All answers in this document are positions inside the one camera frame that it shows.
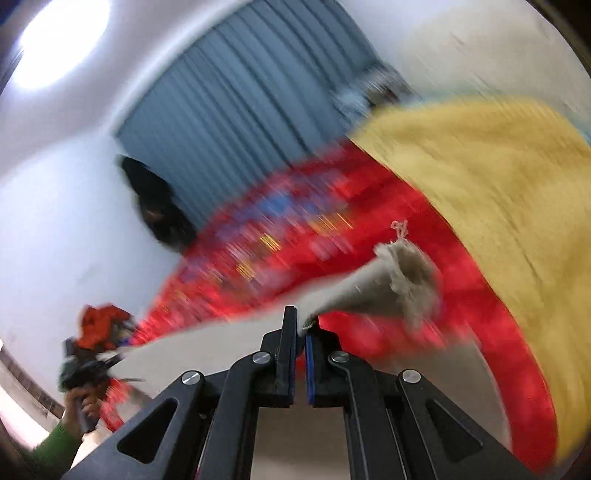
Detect yellow dotted blanket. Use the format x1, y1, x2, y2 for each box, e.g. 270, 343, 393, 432
352, 97, 590, 470

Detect striped clothes pile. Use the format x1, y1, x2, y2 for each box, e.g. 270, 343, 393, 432
332, 63, 416, 123

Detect orange-red garment pile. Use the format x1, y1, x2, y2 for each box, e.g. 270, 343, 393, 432
75, 304, 132, 353

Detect cream upholstered headboard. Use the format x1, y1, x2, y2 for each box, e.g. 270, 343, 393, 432
342, 1, 590, 127

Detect left hand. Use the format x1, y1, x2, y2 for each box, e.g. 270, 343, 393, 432
60, 385, 101, 440

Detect red satin embroidered bedspread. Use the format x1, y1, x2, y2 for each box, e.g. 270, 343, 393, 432
114, 142, 558, 473

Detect black hanging clothes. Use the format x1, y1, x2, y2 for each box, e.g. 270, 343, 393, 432
120, 156, 197, 253

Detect beige pants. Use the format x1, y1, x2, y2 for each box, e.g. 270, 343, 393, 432
112, 241, 512, 479

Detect green sleeved forearm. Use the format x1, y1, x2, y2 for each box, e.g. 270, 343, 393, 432
25, 423, 82, 479

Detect blue-grey curtain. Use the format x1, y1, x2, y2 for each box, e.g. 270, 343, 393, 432
117, 1, 378, 226

